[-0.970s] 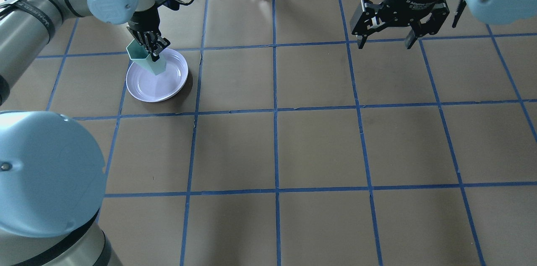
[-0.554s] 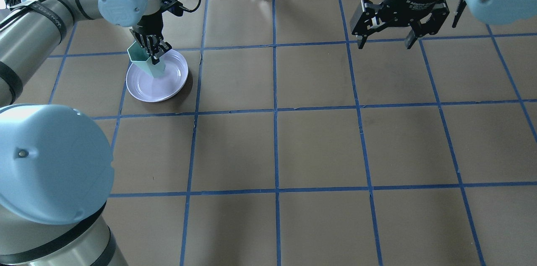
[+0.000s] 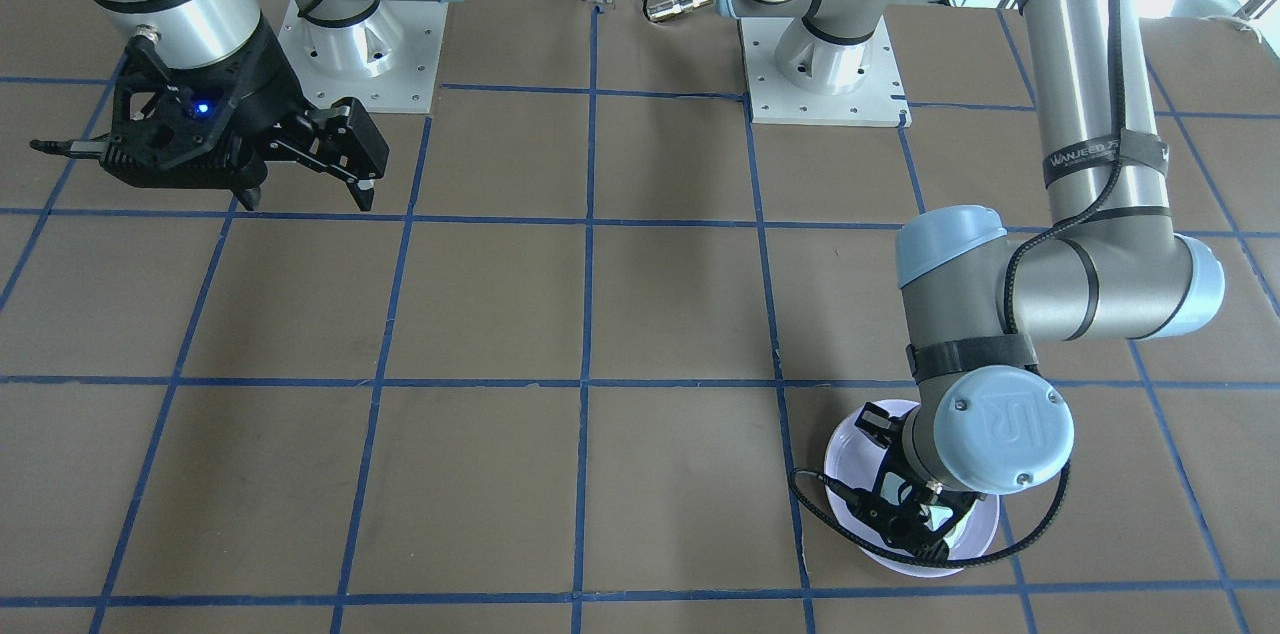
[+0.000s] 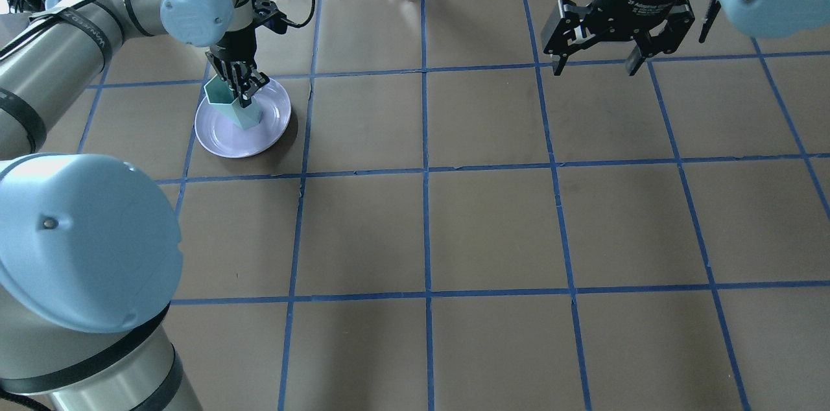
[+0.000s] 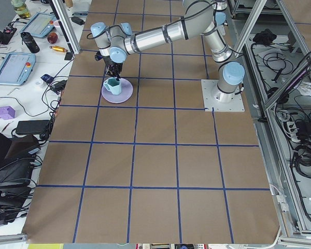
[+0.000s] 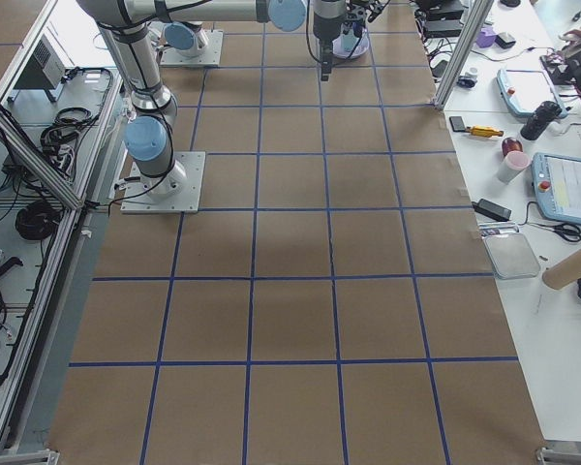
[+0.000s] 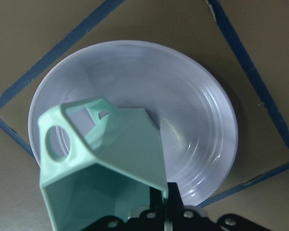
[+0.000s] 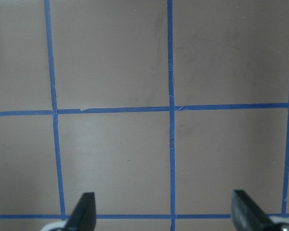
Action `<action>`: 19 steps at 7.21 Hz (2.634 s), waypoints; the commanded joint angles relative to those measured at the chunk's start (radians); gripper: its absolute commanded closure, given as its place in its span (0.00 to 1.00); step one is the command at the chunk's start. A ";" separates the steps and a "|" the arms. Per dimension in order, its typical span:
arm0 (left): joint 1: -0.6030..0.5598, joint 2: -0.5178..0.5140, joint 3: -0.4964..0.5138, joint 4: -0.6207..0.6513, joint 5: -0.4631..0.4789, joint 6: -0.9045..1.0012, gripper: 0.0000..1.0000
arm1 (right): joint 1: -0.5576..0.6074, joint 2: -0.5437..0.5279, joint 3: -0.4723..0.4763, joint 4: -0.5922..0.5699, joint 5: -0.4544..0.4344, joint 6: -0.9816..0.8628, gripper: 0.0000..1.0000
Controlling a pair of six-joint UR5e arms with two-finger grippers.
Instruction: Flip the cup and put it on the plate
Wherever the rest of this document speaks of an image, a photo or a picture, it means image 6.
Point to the black phone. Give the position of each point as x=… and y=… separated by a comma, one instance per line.
x=457, y=124

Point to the black power brick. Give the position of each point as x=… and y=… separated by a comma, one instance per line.
x=491, y=210

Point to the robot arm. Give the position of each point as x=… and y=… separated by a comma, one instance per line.
x=285, y=15
x=149, y=139

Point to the black scissors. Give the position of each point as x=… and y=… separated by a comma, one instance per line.
x=566, y=231

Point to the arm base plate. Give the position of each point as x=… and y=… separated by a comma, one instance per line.
x=187, y=48
x=178, y=192

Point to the teach pendant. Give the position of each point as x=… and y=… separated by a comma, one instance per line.
x=524, y=91
x=557, y=186

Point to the red apple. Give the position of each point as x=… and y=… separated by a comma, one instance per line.
x=510, y=144

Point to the aluminium frame post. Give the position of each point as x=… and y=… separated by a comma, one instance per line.
x=475, y=19

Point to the pink lidded cup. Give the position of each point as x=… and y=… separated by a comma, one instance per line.
x=513, y=163

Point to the lilac plate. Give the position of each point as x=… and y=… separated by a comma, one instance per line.
x=362, y=48

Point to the purple printed block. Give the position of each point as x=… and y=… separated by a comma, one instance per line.
x=486, y=37

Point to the far teach pendant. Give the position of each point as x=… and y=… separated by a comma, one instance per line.
x=524, y=91

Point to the grey electronics box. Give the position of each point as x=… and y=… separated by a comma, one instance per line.
x=44, y=71

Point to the cardboard tube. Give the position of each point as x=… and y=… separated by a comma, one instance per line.
x=563, y=273

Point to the light blue faceted cup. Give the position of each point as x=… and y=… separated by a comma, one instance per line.
x=349, y=42

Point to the near teach pendant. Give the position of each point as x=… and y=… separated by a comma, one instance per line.
x=557, y=186

